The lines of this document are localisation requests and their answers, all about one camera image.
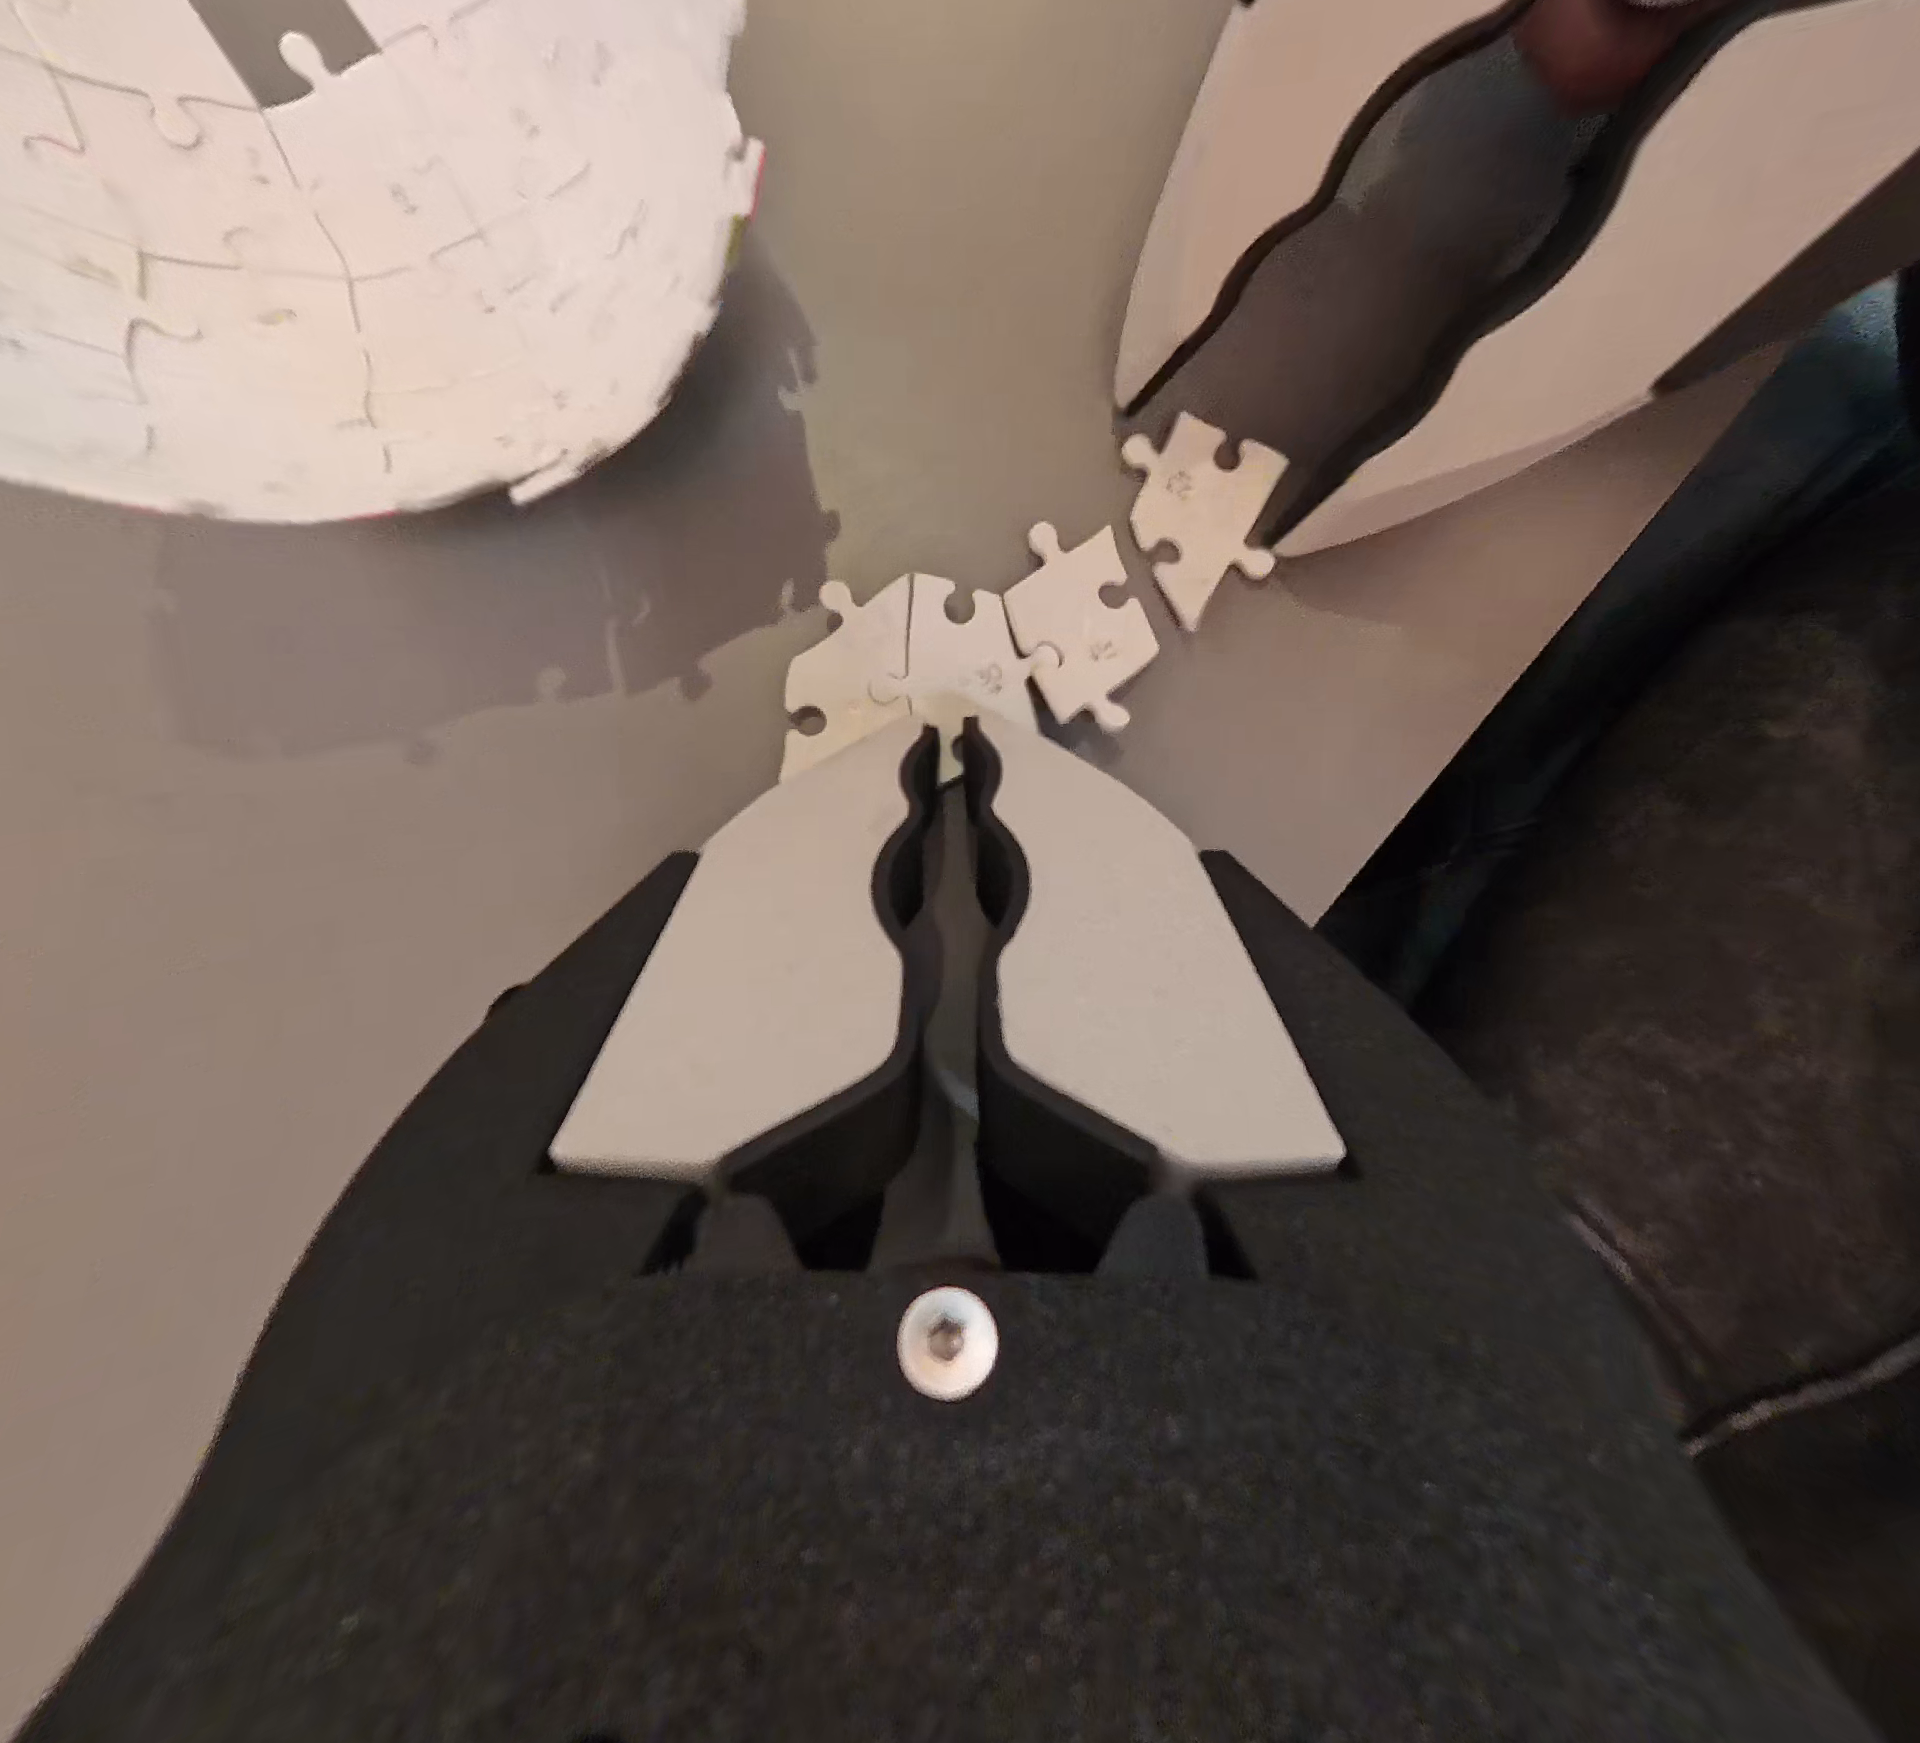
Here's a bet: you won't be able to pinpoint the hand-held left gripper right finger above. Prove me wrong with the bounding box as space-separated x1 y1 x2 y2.
958 718 1346 1191

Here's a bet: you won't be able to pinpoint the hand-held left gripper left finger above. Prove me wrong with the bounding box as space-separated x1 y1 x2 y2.
547 718 965 1191

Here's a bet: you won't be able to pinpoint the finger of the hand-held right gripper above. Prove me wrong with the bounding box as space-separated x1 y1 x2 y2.
1277 0 1920 558
1117 0 1630 419

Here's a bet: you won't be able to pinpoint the joined white puzzle pieces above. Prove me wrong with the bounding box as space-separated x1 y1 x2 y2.
781 577 1040 782

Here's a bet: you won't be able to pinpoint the white jigsaw puzzle piece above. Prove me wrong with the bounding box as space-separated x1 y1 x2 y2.
1004 523 1165 734
1123 412 1292 635

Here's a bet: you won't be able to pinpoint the partly built puzzle ball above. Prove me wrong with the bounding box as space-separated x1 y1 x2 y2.
0 0 768 530

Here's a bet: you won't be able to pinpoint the person's right hand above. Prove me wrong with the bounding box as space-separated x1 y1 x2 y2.
1514 0 1655 110

